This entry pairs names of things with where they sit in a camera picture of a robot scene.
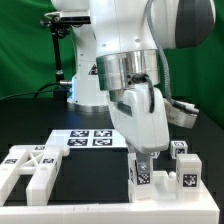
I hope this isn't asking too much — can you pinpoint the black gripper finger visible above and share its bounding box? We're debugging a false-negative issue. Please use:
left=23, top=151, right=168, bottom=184
left=136, top=152, right=153, bottom=175

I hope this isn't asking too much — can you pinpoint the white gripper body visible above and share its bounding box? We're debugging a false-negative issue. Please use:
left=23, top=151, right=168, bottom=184
left=108, top=84, right=169, bottom=154

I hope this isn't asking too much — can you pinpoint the white chair seat plate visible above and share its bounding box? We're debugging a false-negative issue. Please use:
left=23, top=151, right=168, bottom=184
left=149, top=171, right=176, bottom=201

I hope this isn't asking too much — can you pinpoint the white chair back ladder part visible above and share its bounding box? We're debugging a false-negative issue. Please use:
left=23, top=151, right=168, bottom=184
left=0, top=145, right=66, bottom=206

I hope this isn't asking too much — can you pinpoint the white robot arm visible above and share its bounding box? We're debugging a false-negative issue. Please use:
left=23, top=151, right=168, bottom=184
left=51, top=0, right=215, bottom=174

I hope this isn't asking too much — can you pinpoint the white threaded peg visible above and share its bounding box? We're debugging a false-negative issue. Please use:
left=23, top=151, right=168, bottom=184
left=169, top=171, right=176, bottom=179

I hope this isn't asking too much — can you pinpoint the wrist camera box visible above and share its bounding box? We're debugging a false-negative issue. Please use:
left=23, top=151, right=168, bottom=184
left=164, top=100, right=199, bottom=128

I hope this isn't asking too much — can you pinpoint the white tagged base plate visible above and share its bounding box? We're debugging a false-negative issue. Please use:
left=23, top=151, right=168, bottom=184
left=46, top=129, right=127, bottom=149

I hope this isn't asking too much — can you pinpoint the white frame wall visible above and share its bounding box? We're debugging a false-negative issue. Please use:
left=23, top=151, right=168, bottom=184
left=0, top=144, right=221, bottom=224

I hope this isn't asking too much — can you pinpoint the black cable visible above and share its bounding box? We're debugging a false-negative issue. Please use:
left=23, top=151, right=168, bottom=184
left=0, top=83, right=68, bottom=102

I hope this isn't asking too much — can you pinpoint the black camera stand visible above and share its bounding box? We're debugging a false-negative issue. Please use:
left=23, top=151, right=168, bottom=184
left=40, top=17, right=70, bottom=101

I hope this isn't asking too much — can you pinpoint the grey mounted camera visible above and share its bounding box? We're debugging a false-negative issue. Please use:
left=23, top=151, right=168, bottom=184
left=45, top=10, right=90, bottom=25

